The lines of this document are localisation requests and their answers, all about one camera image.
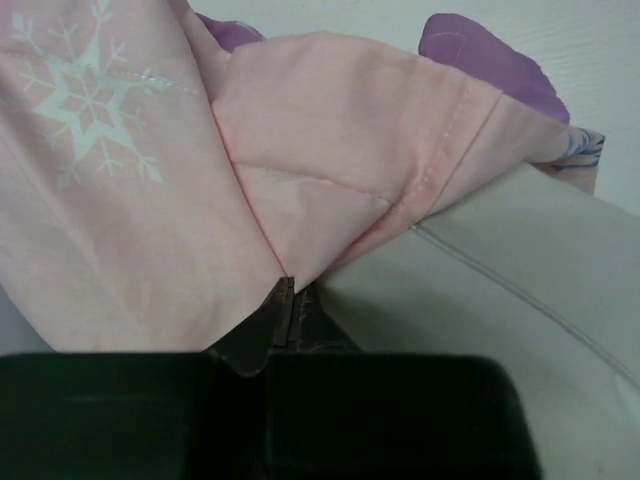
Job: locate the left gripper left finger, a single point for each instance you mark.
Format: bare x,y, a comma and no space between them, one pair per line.
141,415

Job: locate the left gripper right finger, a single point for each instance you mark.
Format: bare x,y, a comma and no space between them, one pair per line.
334,411

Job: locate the pink and purple Frozen pillowcase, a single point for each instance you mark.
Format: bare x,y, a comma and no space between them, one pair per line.
154,187

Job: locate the white pillow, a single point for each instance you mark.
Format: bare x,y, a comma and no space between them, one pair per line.
538,276

